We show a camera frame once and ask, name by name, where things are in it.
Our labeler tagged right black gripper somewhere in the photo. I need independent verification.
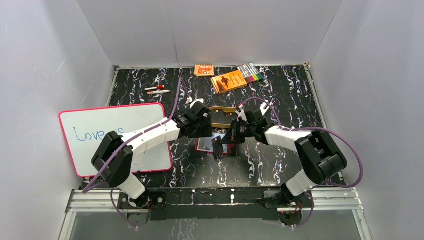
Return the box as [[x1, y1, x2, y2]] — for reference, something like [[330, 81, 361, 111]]
[[220, 118, 256, 145]]

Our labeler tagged yellow oval tray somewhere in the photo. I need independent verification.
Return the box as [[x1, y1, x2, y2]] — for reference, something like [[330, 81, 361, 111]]
[[210, 106, 238, 129]]

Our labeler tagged red card holder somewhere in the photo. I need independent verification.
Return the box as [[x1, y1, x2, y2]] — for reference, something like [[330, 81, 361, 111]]
[[195, 132, 235, 155]]

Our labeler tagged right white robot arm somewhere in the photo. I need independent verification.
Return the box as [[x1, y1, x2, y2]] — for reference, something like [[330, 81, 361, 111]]
[[218, 109, 348, 207]]

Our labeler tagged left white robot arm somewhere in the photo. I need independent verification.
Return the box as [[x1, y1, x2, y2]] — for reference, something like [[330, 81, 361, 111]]
[[91, 101, 213, 208]]

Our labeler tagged small orange card box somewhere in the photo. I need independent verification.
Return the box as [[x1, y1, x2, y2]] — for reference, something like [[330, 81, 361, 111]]
[[194, 64, 215, 77]]

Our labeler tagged orange white marker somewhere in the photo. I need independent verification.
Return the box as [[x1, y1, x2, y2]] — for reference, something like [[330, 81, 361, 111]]
[[147, 90, 171, 95]]

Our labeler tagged orange book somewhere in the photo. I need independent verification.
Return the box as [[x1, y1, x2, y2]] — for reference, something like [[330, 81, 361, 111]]
[[211, 70, 248, 95]]

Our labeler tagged coloured marker set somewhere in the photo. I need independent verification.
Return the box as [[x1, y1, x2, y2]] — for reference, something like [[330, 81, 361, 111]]
[[237, 62, 265, 84]]

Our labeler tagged pink framed whiteboard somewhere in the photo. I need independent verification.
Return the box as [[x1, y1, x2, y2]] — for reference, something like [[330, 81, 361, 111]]
[[59, 103, 173, 177]]

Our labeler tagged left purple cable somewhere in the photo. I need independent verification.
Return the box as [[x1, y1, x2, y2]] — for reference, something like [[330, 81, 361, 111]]
[[82, 77, 193, 229]]

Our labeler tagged purple cable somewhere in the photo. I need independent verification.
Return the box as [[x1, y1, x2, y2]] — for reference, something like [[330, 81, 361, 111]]
[[82, 77, 193, 229], [238, 97, 365, 228]]

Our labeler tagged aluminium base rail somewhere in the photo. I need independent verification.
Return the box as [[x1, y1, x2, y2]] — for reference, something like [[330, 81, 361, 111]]
[[66, 186, 365, 227]]

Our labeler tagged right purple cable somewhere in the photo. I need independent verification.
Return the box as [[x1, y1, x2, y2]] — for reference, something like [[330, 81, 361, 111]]
[[238, 97, 365, 228]]

